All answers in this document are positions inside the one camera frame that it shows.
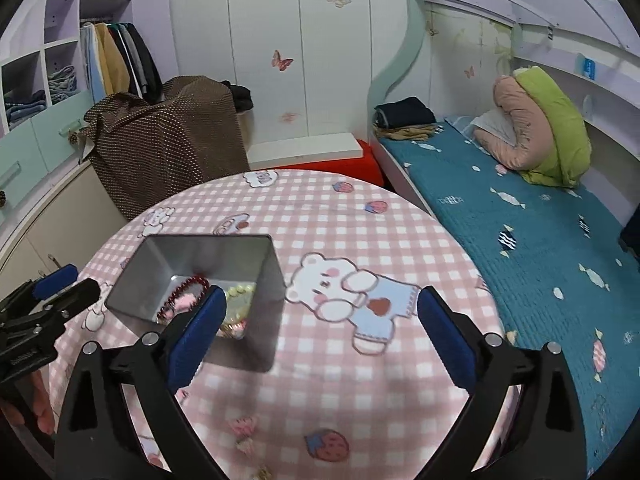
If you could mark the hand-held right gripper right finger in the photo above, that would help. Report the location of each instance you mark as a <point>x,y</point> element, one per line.
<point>445,340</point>

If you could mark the green quilt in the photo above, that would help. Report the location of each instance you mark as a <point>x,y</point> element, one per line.
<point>560,130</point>

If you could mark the white bed shelf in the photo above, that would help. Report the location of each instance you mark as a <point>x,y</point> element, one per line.
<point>610,95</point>

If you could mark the small blue box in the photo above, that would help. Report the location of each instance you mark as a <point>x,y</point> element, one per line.
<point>589,68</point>

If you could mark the pink flower charm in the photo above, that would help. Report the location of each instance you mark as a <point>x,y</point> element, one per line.
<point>187,301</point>

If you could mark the folded dark clothes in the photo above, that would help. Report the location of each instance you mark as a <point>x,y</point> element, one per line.
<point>405,112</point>

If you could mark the white board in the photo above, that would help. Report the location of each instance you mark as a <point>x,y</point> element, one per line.
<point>305,147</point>

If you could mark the faded pink butterfly sticker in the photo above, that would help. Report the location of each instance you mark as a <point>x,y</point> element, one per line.
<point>289,117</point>

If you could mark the hanging yellow garment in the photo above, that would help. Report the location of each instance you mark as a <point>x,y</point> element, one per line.
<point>114,60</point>

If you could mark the lavender shelf unit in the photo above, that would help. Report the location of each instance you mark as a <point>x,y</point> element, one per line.
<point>65,10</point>

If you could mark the folded light jeans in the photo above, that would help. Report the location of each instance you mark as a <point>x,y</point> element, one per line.
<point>62,85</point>

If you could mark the hanging dark clothes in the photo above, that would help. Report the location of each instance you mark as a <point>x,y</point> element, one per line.
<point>142,65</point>

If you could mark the brown polka dot cloth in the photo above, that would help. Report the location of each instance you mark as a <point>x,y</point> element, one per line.
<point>170,150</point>

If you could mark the red stool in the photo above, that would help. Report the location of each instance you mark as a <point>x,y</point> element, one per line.
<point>350,167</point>

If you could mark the folded tan clothes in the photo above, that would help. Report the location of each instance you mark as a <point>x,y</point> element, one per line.
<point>410,133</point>

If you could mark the white wardrobe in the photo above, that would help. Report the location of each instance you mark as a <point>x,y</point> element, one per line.
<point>260,20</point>

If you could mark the hanging dark garment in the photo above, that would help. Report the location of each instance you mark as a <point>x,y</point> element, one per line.
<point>631,235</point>

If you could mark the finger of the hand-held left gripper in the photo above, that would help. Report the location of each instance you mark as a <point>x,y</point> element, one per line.
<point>75,295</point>
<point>55,280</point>

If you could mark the white pillow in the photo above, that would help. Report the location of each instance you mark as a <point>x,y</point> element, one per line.
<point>492,127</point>

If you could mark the folded blue jeans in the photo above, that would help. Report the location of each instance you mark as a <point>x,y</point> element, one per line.
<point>25,110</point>

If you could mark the teal drawer cabinet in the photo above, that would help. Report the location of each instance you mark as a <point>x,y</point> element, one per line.
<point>40,145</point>

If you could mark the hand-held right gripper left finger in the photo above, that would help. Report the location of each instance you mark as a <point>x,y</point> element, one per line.
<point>200,340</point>

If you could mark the grey metal tin box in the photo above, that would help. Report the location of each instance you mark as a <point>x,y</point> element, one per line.
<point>260,320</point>

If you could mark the round table pink checkered cloth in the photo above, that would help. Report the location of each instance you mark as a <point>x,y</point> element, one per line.
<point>325,410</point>

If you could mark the person's left hand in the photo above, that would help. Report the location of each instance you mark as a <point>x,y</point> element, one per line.
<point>40,410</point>

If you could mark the teal bunk bed frame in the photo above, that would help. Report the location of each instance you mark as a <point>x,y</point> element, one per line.
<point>395,75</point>

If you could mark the white low cabinet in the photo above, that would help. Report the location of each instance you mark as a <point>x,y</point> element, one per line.
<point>65,210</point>

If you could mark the hanging light blue shirt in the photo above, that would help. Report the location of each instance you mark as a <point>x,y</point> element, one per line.
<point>90,60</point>

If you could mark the black garment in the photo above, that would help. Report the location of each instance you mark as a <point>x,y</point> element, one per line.
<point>240,97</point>

